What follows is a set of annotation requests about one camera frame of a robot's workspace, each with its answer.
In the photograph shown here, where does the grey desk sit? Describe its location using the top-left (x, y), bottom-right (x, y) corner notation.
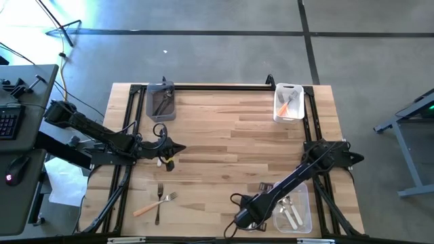
top-left (0, 64), bottom-right (60, 237)

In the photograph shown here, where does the white plastic bin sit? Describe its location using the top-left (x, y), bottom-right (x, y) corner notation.
top-left (273, 83), bottom-right (305, 124)

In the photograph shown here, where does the grey plastic bin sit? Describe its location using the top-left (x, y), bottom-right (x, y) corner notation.
top-left (145, 81), bottom-right (177, 123)

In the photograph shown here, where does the black angled support bar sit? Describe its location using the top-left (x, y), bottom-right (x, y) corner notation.
top-left (33, 131), bottom-right (94, 170)

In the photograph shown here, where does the black computer mouse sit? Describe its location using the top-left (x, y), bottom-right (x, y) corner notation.
top-left (4, 155), bottom-right (31, 187)

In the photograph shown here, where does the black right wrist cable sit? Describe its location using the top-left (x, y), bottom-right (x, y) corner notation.
top-left (222, 192), bottom-right (247, 240)

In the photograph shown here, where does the black computer keyboard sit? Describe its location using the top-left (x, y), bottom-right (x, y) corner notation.
top-left (0, 104), bottom-right (26, 141)

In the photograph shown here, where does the black floor cable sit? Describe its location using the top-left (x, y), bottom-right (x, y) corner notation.
top-left (0, 40), bottom-right (106, 119)

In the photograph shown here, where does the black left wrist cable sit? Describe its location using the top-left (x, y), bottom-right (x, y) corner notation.
top-left (151, 122), bottom-right (170, 150)

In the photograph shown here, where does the grey metal cart frame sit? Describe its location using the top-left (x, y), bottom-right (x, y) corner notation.
top-left (372, 87), bottom-right (434, 199)

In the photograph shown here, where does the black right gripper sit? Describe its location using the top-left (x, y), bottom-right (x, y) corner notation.
top-left (233, 182), bottom-right (277, 232)

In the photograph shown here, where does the yellow extension cable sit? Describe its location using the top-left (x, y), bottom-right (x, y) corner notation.
top-left (52, 28), bottom-right (68, 102)

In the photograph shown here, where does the white paper sheet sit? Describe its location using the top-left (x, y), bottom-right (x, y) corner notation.
top-left (44, 157), bottom-right (90, 208)

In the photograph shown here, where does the silver metal bracket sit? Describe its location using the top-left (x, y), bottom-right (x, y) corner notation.
top-left (106, 237), bottom-right (147, 244)
top-left (296, 238), bottom-right (336, 244)

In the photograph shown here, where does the clear plastic container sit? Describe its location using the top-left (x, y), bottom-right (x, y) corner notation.
top-left (271, 182), bottom-right (313, 235)

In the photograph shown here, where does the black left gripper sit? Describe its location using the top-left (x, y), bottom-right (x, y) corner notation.
top-left (138, 137), bottom-right (187, 172)

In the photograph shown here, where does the black tripod stand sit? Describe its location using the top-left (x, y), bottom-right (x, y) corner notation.
top-left (33, 0), bottom-right (83, 48)

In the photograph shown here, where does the black metal table frame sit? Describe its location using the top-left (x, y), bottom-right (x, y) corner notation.
top-left (79, 73), bottom-right (366, 238)

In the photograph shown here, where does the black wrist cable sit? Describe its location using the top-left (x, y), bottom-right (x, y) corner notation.
top-left (222, 192), bottom-right (247, 240)
top-left (151, 122), bottom-right (170, 150)

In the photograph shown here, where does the black desk clamp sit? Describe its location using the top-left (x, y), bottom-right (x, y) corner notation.
top-left (0, 74), bottom-right (47, 100)

